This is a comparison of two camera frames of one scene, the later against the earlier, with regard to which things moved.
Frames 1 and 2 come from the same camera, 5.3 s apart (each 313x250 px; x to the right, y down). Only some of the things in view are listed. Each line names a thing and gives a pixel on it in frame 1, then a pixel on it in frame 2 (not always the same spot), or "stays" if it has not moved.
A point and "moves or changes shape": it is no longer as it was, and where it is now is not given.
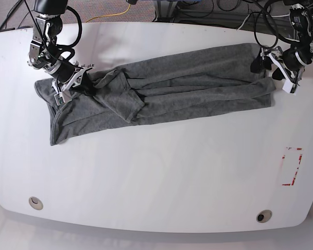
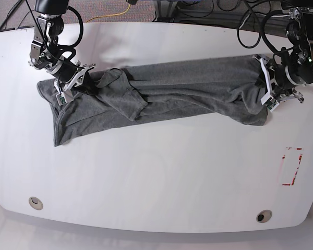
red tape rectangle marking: [298, 166] stays
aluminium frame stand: [165, 10] stays
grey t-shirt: [206, 79] moves or changes shape
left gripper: [290, 63] → [271, 99]
